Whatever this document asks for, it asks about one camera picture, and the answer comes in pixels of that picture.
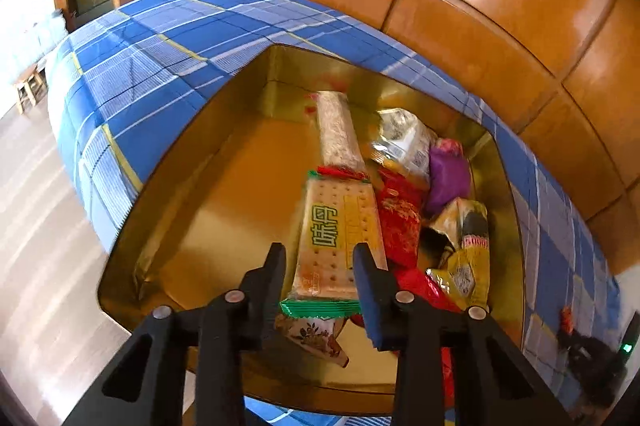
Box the brown white candy packet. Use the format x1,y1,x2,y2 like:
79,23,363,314
274,316,350,369

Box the large red snack packet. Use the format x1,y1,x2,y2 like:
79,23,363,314
350,268,463,409

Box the wooden stool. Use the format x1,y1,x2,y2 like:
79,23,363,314
14,66,48,114

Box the small red gold-print packet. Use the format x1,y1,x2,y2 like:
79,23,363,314
375,168,426,269

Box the wooden wardrobe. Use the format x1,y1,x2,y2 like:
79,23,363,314
142,0,640,277

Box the golden metal tray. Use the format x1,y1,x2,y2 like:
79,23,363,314
97,44,528,417

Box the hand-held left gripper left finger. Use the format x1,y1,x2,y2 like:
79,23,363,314
62,242,288,426

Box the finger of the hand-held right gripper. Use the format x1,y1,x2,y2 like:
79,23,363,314
556,328,585,353

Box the pink red patterned candy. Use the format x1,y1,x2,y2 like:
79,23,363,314
434,138,466,157

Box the blue plaid bed sheet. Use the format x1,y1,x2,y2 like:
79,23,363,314
45,0,623,426

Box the gold black snack packet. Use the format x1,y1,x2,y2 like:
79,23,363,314
425,198,492,314

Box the purple snack packet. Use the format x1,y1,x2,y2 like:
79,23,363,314
425,148,473,217

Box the beige rice bar packet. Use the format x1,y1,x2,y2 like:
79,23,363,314
305,90,371,181

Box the white clear snack packet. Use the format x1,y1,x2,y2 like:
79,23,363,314
372,107,437,189

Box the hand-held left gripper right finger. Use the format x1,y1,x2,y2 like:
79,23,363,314
352,243,573,426

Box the yellow cracker packet green ends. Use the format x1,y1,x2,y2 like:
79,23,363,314
279,170,390,321

